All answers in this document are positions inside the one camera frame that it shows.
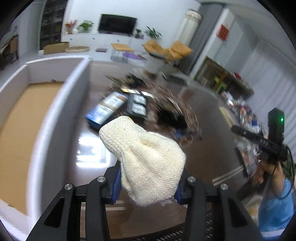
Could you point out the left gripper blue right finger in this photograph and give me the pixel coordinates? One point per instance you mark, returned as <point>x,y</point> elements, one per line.
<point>213,213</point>

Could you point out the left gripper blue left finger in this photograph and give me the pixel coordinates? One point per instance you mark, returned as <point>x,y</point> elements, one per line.
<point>61,219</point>

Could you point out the cream knitted hat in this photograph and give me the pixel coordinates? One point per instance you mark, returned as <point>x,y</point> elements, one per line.
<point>151,164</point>

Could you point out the silver sequin bow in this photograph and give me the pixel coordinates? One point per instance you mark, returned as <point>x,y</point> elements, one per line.
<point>166,99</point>

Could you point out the blue white ointment box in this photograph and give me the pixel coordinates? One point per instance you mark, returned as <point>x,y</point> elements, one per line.
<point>102,112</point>

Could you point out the black printed box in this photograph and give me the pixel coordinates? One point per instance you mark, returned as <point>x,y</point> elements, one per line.
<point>136,106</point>

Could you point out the blue sleeved right forearm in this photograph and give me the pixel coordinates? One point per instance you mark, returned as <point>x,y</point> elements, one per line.
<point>275,214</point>

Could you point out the clutter of small items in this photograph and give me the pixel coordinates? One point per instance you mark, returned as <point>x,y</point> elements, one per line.
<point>237,112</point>

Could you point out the person's right hand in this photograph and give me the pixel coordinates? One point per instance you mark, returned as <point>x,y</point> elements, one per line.
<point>276,184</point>

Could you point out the wooden dining chair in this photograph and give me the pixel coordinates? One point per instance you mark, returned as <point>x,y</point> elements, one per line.
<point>215,77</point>

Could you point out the grey laptop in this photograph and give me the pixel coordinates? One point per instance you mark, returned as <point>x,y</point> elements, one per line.
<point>178,78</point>

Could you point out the large white cardboard box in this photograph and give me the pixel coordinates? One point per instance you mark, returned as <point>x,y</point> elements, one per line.
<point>39,106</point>

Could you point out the orange lounge chair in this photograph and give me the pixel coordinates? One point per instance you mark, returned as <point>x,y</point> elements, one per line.
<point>176,51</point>

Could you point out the grey curtain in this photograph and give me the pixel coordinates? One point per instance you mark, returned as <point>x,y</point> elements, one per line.
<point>210,13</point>

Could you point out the white standing air conditioner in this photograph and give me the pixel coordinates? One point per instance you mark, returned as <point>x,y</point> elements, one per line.
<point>188,26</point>

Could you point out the green potted plant right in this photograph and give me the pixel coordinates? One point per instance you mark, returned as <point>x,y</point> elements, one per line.
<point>152,33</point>

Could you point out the green potted plant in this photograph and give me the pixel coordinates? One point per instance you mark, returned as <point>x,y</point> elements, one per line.
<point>152,33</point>
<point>85,26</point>

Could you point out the small potted plant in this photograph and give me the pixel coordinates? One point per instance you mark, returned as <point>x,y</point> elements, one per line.
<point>138,33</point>

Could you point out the orange side table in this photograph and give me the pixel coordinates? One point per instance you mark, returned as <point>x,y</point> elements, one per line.
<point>118,50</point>

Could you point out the white tv cabinet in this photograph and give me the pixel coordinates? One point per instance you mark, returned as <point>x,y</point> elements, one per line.
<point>102,40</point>

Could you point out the green potted plant left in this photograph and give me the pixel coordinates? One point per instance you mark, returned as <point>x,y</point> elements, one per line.
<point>85,26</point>

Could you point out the dark bookshelf cabinet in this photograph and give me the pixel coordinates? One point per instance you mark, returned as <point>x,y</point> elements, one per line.
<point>51,23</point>

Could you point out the red flower vase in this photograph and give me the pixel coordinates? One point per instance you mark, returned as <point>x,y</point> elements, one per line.
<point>70,25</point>

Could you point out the black television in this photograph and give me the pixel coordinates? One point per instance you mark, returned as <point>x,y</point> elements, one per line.
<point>116,24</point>

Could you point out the red wall hanging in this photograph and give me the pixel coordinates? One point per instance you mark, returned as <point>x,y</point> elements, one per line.
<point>222,33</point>

